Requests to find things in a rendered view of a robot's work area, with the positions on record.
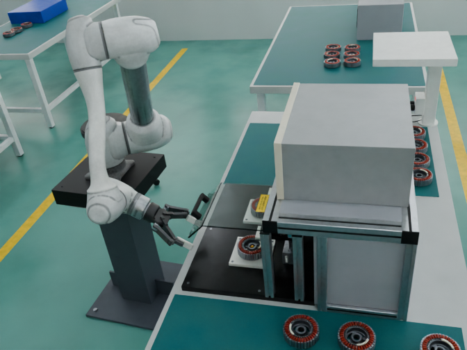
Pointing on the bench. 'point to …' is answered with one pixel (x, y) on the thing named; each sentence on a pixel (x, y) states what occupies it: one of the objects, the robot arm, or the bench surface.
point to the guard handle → (199, 205)
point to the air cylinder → (288, 253)
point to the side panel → (365, 277)
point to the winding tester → (346, 144)
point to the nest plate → (245, 260)
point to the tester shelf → (342, 219)
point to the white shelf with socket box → (417, 46)
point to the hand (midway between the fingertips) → (194, 234)
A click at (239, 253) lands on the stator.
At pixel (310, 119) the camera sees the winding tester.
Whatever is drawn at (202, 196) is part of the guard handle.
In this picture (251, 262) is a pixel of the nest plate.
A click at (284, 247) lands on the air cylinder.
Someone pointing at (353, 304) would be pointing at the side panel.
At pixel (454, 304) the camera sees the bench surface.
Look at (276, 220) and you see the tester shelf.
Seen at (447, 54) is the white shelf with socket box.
